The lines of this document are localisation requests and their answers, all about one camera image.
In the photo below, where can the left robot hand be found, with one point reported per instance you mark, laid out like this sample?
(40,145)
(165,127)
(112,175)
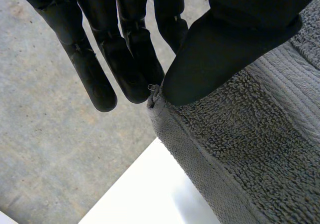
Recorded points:
(212,58)

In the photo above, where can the grey towel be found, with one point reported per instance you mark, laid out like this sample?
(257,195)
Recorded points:
(240,143)

